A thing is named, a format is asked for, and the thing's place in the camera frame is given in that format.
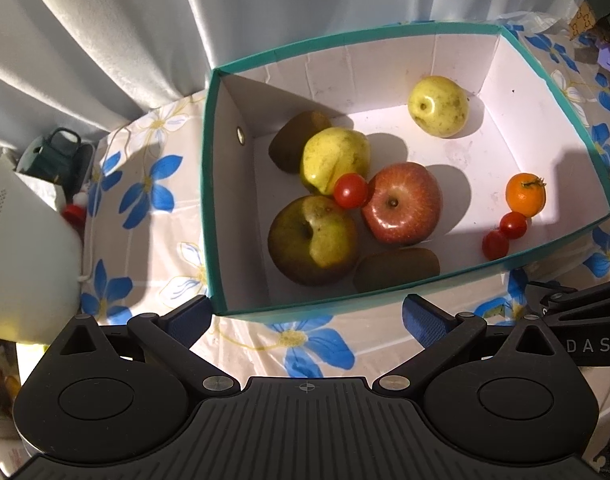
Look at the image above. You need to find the brown kiwi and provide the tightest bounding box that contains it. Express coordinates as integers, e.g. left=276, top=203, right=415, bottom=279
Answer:
left=268, top=111, right=332, bottom=175
left=353, top=247, right=441, bottom=293

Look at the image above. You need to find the yellow pear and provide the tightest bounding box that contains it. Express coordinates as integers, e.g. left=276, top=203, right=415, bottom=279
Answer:
left=300, top=127, right=372, bottom=196

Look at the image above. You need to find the red cherry tomato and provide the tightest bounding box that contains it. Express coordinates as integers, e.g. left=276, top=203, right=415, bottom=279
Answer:
left=333, top=173, right=370, bottom=210
left=482, top=230, right=509, bottom=261
left=500, top=211, right=528, bottom=240

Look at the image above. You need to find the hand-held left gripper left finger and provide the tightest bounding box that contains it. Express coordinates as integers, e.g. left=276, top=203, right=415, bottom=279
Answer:
left=45, top=295, right=238, bottom=397

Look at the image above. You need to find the orange tangerine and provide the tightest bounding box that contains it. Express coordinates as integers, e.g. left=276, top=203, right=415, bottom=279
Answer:
left=505, top=173, right=547, bottom=218

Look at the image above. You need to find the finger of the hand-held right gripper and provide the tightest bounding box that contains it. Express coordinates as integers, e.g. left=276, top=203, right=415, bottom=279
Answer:
left=526, top=276, right=610, bottom=322

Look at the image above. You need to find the yellow spotted apple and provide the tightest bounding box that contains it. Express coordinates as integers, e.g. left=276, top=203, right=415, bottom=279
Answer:
left=408, top=75, right=470, bottom=139

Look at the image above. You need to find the small red white bottle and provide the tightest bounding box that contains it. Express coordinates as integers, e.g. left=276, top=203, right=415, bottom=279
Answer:
left=61, top=191, right=88, bottom=223

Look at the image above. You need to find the teal cardboard box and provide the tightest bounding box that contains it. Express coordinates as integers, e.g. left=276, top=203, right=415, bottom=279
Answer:
left=201, top=20, right=610, bottom=325

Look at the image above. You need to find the large green apple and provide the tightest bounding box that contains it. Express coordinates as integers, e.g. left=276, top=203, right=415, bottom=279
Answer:
left=267, top=195, right=359, bottom=287

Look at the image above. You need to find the white curtain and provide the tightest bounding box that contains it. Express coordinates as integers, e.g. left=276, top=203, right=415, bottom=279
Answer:
left=0, top=0, right=586, bottom=161

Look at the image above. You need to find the red apple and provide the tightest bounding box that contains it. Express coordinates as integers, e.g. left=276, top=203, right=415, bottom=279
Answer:
left=361, top=162, right=443, bottom=246

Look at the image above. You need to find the white plastic appliance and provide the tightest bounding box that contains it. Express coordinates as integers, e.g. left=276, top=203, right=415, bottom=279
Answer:
left=0, top=155, right=83, bottom=343

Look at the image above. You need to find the orange patterned bag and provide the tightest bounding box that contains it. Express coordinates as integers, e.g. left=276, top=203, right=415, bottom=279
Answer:
left=567, top=2, right=596, bottom=41

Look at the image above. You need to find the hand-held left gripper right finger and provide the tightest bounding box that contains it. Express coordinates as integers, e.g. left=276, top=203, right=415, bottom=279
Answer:
left=374, top=294, right=560, bottom=397

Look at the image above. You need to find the blue floral tablecloth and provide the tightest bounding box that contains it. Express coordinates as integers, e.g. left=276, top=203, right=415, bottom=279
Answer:
left=78, top=10, right=610, bottom=461

